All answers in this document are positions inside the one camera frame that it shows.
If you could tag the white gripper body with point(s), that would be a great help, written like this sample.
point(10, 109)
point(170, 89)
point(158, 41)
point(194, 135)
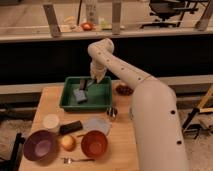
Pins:
point(97, 71)

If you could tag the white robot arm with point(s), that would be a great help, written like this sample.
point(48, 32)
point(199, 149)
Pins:
point(158, 131)

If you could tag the green plastic tray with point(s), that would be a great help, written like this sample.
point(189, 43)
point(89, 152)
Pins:
point(99, 95)

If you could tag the small dark metal object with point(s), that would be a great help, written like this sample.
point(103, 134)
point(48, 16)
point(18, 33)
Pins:
point(112, 112)

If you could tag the grey-blue lid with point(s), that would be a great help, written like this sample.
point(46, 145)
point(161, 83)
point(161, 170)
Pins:
point(97, 124)

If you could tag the black rectangular block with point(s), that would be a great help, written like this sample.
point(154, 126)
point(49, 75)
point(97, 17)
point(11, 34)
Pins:
point(71, 127)

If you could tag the red fruit on shelf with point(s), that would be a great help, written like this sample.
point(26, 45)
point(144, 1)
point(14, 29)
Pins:
point(87, 26)

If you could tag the orange-red bowl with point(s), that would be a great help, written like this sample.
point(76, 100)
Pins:
point(94, 144)

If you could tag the purple bowl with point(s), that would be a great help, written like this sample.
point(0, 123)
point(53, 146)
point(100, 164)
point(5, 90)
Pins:
point(39, 145)

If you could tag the metal fork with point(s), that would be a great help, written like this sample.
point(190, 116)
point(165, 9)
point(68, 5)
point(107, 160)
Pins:
point(70, 160)

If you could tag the black office chair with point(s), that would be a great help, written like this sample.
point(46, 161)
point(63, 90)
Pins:
point(165, 9)

